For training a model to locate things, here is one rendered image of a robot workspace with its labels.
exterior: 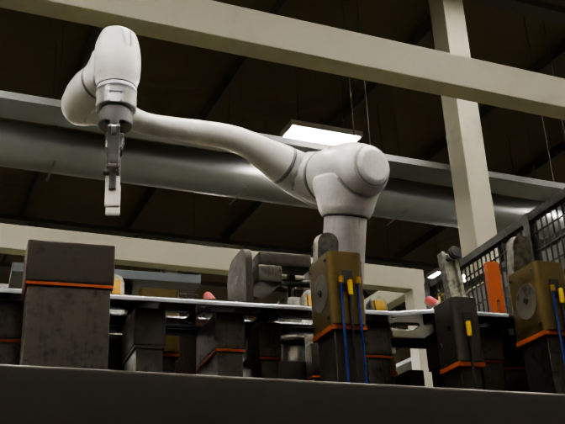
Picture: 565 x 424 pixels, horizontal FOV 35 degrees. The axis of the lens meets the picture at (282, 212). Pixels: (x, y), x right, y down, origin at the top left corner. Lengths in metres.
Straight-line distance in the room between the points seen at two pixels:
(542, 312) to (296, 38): 3.67
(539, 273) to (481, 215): 8.58
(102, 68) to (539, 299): 1.06
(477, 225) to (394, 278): 1.52
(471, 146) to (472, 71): 4.93
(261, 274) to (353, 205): 0.38
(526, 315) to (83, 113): 1.14
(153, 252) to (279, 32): 3.46
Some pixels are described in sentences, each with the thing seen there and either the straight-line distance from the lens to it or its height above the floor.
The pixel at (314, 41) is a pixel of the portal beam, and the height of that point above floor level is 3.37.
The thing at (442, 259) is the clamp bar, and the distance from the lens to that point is 1.90.
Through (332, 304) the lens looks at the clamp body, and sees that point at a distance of 1.34.
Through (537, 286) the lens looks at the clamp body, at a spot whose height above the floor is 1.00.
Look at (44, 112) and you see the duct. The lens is 9.39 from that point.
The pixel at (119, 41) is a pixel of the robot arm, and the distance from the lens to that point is 2.03.
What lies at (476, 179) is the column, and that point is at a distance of 10.24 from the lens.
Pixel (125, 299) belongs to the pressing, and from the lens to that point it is 1.42.
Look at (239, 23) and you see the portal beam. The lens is 4.87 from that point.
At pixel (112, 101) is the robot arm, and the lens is 1.96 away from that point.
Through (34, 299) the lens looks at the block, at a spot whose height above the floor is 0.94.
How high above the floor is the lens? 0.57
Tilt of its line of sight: 23 degrees up
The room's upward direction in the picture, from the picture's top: 3 degrees counter-clockwise
